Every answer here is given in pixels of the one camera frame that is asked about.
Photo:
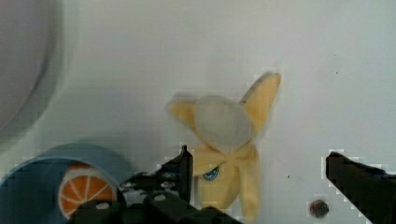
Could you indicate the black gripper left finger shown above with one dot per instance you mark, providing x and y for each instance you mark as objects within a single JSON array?
[{"x": 174, "y": 176}]

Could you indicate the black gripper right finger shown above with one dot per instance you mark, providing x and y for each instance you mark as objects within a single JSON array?
[{"x": 371, "y": 190}]

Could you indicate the yellow plush peeled banana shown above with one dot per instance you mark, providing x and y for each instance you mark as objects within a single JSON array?
[{"x": 227, "y": 163}]

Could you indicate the orange slice toy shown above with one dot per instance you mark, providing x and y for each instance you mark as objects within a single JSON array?
[{"x": 82, "y": 183}]

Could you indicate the blue bowl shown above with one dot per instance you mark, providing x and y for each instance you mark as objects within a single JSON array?
[{"x": 29, "y": 192}]

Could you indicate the grey round plate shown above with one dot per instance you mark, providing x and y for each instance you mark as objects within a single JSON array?
[{"x": 31, "y": 62}]

